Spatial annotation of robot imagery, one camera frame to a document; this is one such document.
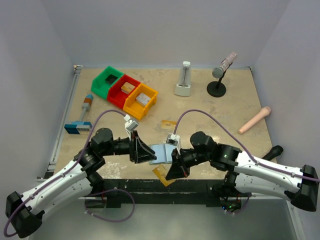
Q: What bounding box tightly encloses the green card holder wallet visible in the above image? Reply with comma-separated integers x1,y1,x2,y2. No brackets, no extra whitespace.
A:
149,143,175,165

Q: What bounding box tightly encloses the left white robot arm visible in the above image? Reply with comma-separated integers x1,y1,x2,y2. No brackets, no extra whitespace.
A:
5,128,157,239

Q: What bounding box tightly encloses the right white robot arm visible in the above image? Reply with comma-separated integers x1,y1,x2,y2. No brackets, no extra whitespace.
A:
165,131,320,212

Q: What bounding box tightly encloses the gold VIP card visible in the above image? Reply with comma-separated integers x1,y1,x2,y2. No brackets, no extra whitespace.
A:
160,120,177,130
152,163,176,187

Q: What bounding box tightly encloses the card stack in red bin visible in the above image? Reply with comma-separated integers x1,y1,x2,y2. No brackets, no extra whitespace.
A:
121,82,135,95

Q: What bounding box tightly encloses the black item in green bin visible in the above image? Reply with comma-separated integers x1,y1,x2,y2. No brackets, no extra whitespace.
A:
105,74,118,85

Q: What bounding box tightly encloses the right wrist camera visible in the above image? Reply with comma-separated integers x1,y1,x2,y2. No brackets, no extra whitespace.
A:
165,134,181,153

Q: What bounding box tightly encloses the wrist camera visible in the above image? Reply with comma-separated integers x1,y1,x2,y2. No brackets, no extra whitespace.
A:
123,114,139,141
165,134,181,153

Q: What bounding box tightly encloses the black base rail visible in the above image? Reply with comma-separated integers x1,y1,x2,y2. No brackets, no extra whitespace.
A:
74,178,247,208

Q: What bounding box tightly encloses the green plastic bin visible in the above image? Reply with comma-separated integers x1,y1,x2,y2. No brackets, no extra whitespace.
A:
91,66,124,100

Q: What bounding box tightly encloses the toy block hammer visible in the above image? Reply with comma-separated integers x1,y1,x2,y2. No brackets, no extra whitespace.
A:
64,94,94,135

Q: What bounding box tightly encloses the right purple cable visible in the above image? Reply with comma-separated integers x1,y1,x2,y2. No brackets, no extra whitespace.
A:
173,109,320,216

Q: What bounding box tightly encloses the yellow plastic bin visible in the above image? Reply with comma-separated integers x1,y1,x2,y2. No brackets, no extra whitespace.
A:
123,83,158,120

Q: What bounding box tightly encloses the white metronome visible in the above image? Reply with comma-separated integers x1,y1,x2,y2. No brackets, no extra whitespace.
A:
174,61,192,97

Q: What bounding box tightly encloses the card stack in yellow bin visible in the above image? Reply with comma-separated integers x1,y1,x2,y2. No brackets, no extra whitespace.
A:
136,92,151,107

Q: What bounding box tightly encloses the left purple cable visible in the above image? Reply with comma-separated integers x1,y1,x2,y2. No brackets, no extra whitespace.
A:
3,109,137,238

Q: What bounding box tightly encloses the grey glitter microphone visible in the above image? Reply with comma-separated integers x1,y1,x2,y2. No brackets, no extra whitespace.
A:
212,52,238,79

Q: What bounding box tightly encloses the red plastic bin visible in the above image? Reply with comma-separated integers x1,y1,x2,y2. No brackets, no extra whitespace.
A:
107,74,141,110

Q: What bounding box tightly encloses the purple cable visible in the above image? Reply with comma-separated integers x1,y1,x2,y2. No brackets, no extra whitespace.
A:
173,109,320,216
3,109,137,238

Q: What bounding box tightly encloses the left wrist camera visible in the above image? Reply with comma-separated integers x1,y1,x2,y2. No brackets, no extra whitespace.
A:
123,114,139,141

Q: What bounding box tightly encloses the black microphone stand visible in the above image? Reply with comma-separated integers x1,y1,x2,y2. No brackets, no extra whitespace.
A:
206,66,226,98

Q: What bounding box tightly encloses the aluminium frame rail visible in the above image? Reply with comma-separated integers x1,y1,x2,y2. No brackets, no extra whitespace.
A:
22,63,74,181

